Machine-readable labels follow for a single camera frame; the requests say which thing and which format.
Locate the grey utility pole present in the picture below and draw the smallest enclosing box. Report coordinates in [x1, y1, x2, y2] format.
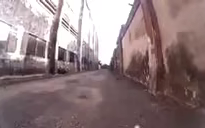
[75, 0, 86, 73]

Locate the grey asphalt alley road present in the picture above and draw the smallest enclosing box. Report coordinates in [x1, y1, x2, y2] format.
[0, 68, 205, 128]

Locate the brown utility pole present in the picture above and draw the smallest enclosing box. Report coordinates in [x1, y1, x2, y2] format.
[46, 0, 65, 76]

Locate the white weathered building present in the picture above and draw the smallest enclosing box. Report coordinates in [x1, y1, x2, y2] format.
[0, 0, 101, 79]

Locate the raised concrete kerb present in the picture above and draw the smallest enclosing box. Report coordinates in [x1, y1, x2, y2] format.
[0, 71, 75, 88]

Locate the pink stained wall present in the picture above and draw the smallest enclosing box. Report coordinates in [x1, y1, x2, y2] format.
[109, 0, 205, 112]

